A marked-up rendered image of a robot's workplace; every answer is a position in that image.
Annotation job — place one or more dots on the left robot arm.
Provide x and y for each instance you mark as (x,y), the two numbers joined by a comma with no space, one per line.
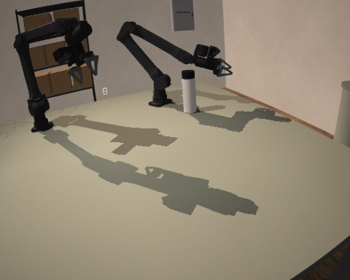
(163,81)

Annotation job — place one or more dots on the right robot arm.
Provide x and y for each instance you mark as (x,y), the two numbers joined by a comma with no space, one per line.
(76,32)

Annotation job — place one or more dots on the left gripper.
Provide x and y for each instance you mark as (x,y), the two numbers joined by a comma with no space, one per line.
(218,71)

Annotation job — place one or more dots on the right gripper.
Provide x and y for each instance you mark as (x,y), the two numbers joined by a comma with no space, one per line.
(85,57)

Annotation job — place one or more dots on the black bottle cap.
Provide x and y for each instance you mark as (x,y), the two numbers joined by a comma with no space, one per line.
(188,74)

